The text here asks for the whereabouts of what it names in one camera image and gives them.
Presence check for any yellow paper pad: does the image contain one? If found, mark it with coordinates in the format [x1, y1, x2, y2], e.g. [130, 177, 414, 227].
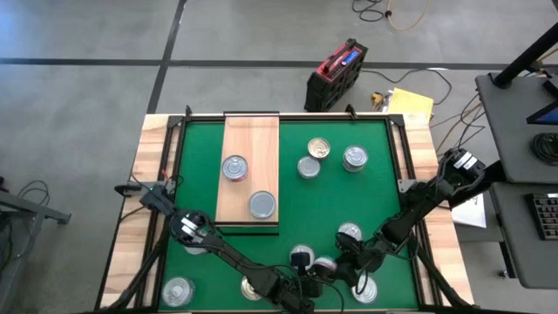
[386, 86, 436, 126]

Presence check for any green table mat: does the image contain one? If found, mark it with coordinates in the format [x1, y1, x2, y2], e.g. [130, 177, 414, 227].
[159, 119, 419, 311]

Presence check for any black floor cable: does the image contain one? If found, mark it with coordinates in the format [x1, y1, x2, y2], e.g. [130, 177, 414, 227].
[350, 0, 387, 23]

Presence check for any black keyboard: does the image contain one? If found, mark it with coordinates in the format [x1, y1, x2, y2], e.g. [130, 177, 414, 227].
[525, 191, 558, 242]

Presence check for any coiled black cable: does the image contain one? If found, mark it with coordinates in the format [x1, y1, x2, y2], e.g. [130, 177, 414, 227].
[529, 132, 558, 167]

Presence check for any grey desk top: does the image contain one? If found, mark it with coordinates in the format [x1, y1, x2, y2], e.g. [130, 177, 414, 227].
[473, 72, 558, 185]
[488, 181, 558, 291]

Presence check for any green label can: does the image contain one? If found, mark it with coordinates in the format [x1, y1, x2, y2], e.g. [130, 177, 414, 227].
[342, 145, 370, 174]

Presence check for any black pole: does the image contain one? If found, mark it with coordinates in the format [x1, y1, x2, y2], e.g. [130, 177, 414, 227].
[492, 21, 558, 89]

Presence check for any gold lid can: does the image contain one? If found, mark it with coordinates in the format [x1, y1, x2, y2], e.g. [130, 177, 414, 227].
[312, 255, 339, 274]
[306, 137, 332, 160]
[239, 275, 262, 302]

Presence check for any thin black cable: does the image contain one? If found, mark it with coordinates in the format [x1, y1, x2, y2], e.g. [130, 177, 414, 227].
[16, 179, 53, 210]

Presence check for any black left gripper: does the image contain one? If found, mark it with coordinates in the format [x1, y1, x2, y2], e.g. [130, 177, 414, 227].
[287, 251, 339, 313]

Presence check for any blue white label can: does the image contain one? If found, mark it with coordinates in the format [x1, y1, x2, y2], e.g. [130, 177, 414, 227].
[160, 276, 196, 309]

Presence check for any red black tool case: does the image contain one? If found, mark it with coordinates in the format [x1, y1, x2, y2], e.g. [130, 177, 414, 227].
[303, 38, 370, 113]

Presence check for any grey metal stand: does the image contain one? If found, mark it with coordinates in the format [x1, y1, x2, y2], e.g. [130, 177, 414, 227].
[0, 176, 73, 314]

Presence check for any tablet screen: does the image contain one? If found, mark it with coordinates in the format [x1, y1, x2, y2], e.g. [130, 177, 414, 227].
[526, 76, 558, 127]

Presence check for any teal label tuna can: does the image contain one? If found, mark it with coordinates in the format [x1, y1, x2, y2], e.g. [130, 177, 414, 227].
[337, 221, 364, 241]
[289, 242, 316, 271]

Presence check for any yellow cable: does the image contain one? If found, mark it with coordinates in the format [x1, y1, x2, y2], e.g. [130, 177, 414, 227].
[385, 0, 432, 32]

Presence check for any wooden board tray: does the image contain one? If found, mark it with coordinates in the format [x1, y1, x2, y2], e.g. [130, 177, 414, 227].
[213, 111, 281, 236]

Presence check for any black power cable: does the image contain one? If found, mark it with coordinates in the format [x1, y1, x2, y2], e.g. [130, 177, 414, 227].
[361, 67, 454, 108]

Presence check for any white paper sheet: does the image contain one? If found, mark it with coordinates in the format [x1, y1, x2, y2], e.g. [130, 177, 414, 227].
[451, 191, 488, 230]

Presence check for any black aluminium table frame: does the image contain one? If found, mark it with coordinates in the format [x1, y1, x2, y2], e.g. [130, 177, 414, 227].
[93, 104, 479, 314]

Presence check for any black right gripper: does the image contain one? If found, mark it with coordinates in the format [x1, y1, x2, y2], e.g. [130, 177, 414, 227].
[324, 232, 381, 289]

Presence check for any plain grey lid can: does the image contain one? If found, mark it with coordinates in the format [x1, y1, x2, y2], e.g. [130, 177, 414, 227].
[297, 155, 323, 181]

